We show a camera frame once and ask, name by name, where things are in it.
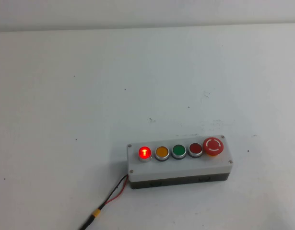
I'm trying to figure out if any lit red indicator button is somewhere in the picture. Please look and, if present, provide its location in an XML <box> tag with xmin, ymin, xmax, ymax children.
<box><xmin>138</xmin><ymin>145</ymin><xmax>153</xmax><ymax>163</ymax></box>

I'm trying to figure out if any yellow push button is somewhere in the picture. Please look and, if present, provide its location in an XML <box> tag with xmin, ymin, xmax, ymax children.
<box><xmin>154</xmin><ymin>145</ymin><xmax>170</xmax><ymax>162</ymax></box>

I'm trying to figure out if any green push button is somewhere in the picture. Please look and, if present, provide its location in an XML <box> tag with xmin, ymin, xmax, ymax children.
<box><xmin>171</xmin><ymin>144</ymin><xmax>187</xmax><ymax>160</ymax></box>

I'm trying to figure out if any dark red push button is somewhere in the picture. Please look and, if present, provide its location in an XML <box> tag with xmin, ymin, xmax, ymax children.
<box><xmin>187</xmin><ymin>142</ymin><xmax>203</xmax><ymax>159</ymax></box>

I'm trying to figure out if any white grey button control box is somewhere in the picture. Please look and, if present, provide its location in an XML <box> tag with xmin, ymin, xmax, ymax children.
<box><xmin>127</xmin><ymin>134</ymin><xmax>234</xmax><ymax>190</ymax></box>

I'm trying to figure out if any red mushroom emergency stop button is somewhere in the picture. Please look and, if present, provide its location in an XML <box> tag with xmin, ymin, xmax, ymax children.
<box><xmin>202</xmin><ymin>137</ymin><xmax>224</xmax><ymax>158</ymax></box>

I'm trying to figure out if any thin black wire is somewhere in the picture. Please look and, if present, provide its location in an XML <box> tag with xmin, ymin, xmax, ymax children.
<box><xmin>100</xmin><ymin>174</ymin><xmax>129</xmax><ymax>206</ymax></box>

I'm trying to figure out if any thin red wire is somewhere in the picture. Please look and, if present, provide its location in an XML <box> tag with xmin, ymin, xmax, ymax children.
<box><xmin>104</xmin><ymin>178</ymin><xmax>130</xmax><ymax>205</ymax></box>

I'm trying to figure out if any black sheathed cable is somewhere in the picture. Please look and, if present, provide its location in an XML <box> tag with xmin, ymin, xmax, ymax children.
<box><xmin>78</xmin><ymin>214</ymin><xmax>95</xmax><ymax>230</ymax></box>

